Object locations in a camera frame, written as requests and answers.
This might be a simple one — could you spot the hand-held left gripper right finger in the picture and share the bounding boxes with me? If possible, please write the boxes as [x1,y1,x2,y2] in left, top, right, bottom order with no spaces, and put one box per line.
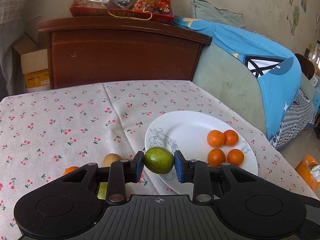
[174,150,260,203]

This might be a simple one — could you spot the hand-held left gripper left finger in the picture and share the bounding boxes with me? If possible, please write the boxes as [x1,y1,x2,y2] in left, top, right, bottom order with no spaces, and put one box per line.
[60,151,145,204]

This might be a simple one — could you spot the round green fruit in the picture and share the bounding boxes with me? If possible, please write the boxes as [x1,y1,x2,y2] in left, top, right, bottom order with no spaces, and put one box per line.
[144,147,175,175]

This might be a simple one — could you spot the white plate with grey drawing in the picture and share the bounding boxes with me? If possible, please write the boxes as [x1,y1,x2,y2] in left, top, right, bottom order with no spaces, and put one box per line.
[144,110,258,195]

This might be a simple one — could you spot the orange mandarin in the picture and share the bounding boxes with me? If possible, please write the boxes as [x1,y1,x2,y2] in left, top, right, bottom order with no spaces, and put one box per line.
[227,149,245,167]
[223,129,239,147]
[62,166,80,176]
[207,130,225,148]
[207,148,226,167]

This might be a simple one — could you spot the brown kiwi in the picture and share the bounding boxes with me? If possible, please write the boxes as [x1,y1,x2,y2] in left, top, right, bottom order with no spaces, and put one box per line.
[104,153,123,167]

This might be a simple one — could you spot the oval green fruit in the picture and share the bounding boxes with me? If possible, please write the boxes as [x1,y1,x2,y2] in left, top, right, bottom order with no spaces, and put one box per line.
[97,182,108,200]

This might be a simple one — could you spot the cherry print tablecloth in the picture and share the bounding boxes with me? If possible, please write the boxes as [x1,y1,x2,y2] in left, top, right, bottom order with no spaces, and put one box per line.
[0,80,319,233]

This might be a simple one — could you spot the green sofa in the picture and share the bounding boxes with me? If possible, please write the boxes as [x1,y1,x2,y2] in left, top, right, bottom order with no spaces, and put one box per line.
[192,41,269,140]

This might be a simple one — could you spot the brown wooden headboard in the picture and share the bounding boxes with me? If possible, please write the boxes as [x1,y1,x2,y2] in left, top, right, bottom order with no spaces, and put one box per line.
[38,17,212,90]

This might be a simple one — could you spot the orange plastic bag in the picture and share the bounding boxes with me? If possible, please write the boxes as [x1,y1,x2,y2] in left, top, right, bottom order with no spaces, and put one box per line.
[295,155,320,193]

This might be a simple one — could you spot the grey patterned bedding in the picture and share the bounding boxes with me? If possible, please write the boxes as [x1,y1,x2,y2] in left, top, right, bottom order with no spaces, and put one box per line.
[270,94,316,150]

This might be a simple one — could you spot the blue blanket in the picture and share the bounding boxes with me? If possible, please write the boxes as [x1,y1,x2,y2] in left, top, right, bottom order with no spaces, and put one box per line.
[174,15,302,140]

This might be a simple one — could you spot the open cardboard box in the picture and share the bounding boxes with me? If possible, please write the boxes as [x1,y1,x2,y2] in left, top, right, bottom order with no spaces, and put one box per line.
[12,34,52,89]

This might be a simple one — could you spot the red snack gift bag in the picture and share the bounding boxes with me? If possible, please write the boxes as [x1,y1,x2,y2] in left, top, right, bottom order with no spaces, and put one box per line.
[69,0,175,22]

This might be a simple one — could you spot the brown chair back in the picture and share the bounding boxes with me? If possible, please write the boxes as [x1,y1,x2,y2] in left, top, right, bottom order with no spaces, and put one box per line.
[294,53,316,80]

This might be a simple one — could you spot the pale checked cloth cover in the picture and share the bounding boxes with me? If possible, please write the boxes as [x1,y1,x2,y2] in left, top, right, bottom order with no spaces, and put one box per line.
[0,0,34,98]

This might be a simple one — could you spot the plant wall sticker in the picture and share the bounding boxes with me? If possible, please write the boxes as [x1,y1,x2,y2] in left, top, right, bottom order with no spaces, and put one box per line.
[290,5,300,37]

